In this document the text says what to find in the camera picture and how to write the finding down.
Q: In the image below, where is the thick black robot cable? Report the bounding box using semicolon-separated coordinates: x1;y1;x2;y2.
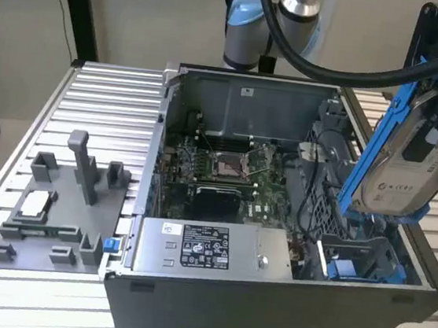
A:
244;0;438;98

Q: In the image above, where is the silver power supply unit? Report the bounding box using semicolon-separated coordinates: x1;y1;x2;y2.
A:
129;212;300;291

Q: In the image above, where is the grey metal disk bay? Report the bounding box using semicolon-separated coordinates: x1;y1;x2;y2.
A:
281;117;424;291

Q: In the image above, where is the black open PC case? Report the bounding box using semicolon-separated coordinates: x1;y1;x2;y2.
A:
98;57;438;328

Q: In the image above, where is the hard disk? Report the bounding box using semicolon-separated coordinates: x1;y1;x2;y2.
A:
334;48;438;238

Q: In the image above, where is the black disk wire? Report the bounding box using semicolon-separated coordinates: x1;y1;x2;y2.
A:
295;126;343;241

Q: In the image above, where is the CPU socket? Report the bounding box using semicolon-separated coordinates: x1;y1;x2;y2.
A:
208;148;256;183

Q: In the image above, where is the blue case latch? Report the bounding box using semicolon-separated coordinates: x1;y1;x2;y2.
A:
101;237;122;256

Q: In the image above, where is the silver CPU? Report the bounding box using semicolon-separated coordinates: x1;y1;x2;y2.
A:
17;187;53;220

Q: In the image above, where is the black upright post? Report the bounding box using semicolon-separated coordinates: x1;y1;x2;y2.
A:
48;0;106;64

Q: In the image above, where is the blue disk carrier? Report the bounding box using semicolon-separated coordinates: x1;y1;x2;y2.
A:
324;255;409;291

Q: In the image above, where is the grey parts rack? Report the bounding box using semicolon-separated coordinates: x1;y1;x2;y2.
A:
0;121;137;285

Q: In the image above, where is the black graphics card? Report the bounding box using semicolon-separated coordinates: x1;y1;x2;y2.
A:
189;183;244;219

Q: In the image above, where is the green motherboard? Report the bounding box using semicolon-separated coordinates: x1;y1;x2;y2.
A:
153;125;309;235

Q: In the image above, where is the thin black wall wire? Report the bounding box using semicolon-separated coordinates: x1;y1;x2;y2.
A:
38;0;81;62

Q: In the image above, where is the green RAM stick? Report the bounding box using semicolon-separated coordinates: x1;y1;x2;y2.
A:
1;218;79;242

